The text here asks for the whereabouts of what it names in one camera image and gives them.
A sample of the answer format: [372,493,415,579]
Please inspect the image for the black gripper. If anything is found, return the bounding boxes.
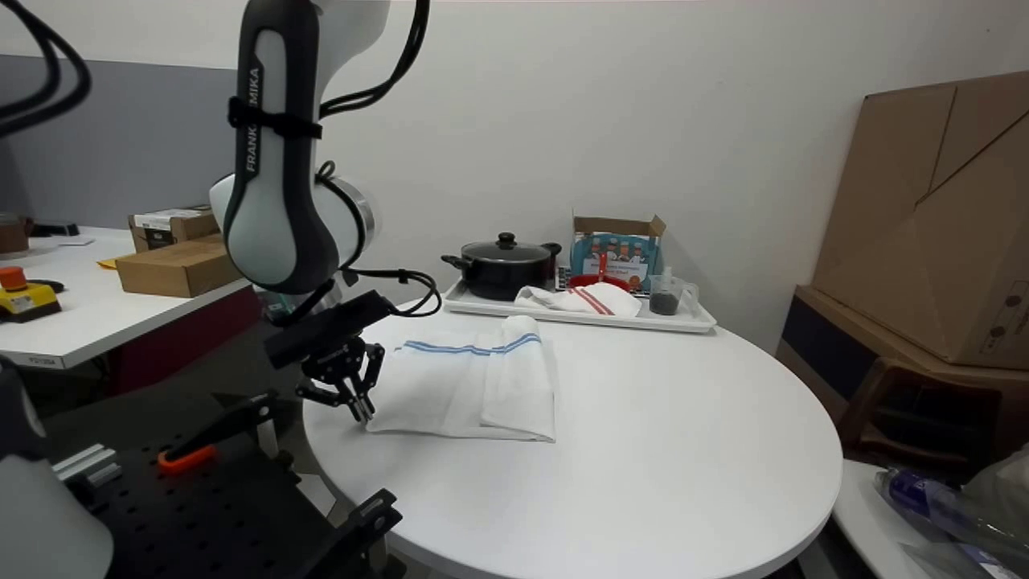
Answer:
[298,334,387,424]

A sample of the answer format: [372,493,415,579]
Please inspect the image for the white towel with blue stripe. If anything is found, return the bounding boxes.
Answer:
[361,311,559,443]

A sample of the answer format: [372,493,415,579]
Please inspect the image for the white rounded robot base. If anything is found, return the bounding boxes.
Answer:
[0,358,116,579]

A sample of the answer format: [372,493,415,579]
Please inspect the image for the black perforated breadboard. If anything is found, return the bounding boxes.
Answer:
[43,380,407,579]

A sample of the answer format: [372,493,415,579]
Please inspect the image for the black pot with lid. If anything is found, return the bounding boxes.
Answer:
[438,229,567,302]

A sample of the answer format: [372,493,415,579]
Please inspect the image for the flat brown cardboard box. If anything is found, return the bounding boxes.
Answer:
[114,236,259,298]

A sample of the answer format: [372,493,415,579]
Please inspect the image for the small open cardboard box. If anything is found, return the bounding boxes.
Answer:
[125,203,227,255]

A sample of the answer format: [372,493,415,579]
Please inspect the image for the white desk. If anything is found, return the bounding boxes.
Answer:
[0,223,266,395]

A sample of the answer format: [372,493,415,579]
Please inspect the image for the short aluminium extrusion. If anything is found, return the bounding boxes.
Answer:
[48,439,124,489]

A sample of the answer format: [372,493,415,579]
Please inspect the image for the white cloth with red stripe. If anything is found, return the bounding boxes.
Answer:
[515,279,646,320]

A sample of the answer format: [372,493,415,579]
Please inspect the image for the small blue printed cardboard box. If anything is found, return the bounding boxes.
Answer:
[567,212,670,298]

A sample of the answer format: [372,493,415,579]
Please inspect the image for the grey partition panel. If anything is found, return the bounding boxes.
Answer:
[0,53,249,236]

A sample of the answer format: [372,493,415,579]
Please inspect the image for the yellow emergency stop button box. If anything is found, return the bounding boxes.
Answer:
[0,262,64,320]

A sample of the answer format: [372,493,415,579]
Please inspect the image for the white rectangular tray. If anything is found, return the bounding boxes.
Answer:
[442,272,720,336]

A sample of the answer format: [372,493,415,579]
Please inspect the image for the small brown box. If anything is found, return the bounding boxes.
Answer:
[0,212,34,256]

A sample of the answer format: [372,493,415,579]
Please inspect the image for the low dark wooden table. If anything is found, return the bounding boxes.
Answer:
[771,282,1029,479]

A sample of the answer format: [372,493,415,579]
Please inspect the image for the white board panel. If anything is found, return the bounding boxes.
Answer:
[833,457,936,579]

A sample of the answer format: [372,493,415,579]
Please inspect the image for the large brown cardboard box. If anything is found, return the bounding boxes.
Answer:
[812,68,1029,373]

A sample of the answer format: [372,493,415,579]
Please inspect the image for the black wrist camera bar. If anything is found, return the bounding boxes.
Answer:
[265,285,396,371]

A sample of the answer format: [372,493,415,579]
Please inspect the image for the black metal bracket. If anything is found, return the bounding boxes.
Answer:
[318,484,407,579]

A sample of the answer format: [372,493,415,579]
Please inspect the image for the black clamp with orange handle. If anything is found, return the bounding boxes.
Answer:
[155,390,282,479]

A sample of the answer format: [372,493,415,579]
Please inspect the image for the thick black cable loop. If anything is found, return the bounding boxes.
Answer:
[0,0,94,141]

